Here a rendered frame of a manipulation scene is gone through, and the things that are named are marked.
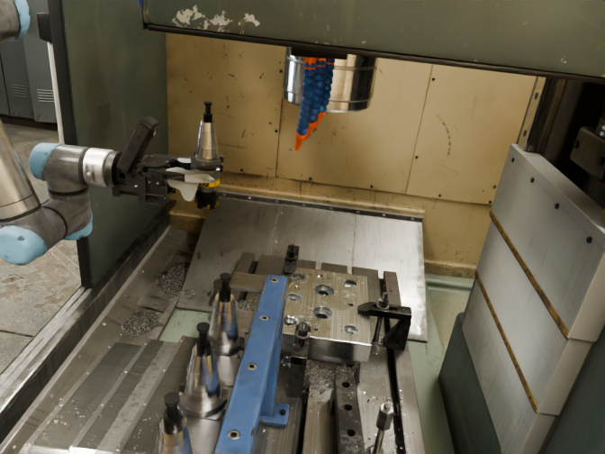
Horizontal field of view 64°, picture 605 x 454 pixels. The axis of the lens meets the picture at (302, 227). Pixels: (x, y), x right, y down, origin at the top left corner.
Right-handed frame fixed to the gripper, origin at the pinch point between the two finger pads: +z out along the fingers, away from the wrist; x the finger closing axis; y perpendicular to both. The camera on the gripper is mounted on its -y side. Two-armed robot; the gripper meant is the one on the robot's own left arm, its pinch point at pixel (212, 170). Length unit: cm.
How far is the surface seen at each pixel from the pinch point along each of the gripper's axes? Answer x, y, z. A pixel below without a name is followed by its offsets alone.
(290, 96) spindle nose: 4.8, -16.8, 14.4
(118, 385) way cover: -1, 61, -24
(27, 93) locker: -405, 94, -300
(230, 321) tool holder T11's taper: 33.9, 8.7, 11.3
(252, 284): 17.2, 13.3, 11.6
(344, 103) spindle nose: 7.1, -17.2, 23.5
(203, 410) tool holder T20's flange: 46.5, 12.4, 10.9
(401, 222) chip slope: -99, 51, 56
